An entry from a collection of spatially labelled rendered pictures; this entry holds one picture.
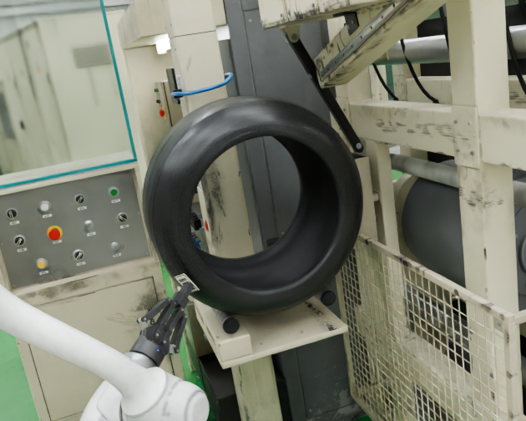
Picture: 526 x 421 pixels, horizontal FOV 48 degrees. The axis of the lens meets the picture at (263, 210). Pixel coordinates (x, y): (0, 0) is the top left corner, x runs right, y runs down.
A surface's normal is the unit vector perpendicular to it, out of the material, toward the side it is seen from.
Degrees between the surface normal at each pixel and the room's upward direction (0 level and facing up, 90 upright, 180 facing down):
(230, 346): 90
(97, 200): 90
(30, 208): 90
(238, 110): 43
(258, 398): 90
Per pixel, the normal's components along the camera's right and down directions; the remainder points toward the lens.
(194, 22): 0.30, 0.21
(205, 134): -0.23, -0.40
